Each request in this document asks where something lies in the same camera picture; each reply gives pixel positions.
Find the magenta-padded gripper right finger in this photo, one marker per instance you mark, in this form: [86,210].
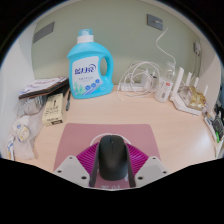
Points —
[151,168]

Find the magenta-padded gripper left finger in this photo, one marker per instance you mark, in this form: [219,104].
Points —
[70,168]

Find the black computer mouse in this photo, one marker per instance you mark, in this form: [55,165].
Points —
[113,158]

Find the pink mouse pad with drawing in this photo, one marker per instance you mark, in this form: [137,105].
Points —
[76,136]

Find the clear plastic bag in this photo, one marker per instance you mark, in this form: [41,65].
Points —
[28,130]

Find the small yellow box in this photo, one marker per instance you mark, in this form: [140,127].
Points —
[53,110]

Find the white sachet packet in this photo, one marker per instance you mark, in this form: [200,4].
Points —
[10,148]

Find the black pen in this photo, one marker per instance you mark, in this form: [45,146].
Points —
[68,100]

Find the white remote control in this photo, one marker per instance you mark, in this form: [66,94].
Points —
[209,126]

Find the white router with antennas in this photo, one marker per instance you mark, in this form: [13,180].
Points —
[180,100]

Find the black pouch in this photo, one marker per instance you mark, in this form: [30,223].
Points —
[219,128]

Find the clear plastic bottle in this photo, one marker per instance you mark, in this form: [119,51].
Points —
[163,90]

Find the gold snack bag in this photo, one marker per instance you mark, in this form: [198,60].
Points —
[196,98]

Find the stack of booklets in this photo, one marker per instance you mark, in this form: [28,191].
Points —
[43,86]

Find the blue detergent bottle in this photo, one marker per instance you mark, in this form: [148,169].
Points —
[85,73]

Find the wall socket with chargers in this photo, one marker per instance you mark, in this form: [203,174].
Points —
[198,47]

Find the grey wall switch plate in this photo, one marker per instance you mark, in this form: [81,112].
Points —
[43,32]

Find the grey wall socket plate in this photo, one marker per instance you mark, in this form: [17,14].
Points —
[155,22]

